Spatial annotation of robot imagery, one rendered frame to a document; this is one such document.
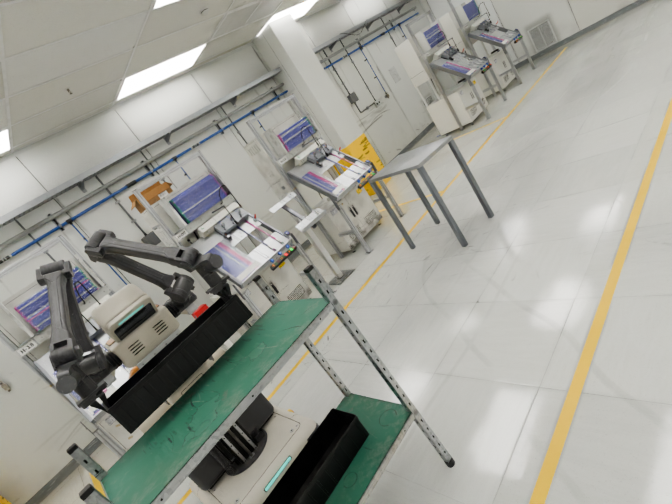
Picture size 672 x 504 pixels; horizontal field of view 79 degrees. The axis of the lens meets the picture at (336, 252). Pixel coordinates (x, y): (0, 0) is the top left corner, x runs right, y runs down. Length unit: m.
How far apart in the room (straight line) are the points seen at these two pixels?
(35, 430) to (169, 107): 4.03
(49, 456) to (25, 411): 0.53
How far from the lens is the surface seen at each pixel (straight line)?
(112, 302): 1.96
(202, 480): 2.48
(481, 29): 8.89
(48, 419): 5.44
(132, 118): 5.94
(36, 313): 3.83
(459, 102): 7.39
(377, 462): 1.74
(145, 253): 1.75
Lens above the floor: 1.50
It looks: 16 degrees down
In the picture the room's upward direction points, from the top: 35 degrees counter-clockwise
